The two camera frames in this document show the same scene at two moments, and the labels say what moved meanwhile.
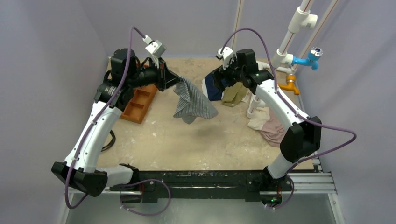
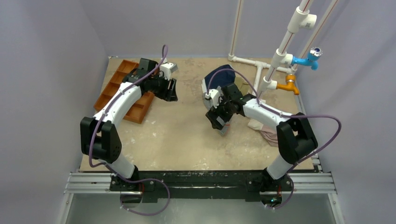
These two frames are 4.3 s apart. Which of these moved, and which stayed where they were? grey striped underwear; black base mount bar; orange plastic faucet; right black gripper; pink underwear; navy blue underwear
Moved: grey striped underwear; right black gripper
Stayed: pink underwear; black base mount bar; orange plastic faucet; navy blue underwear
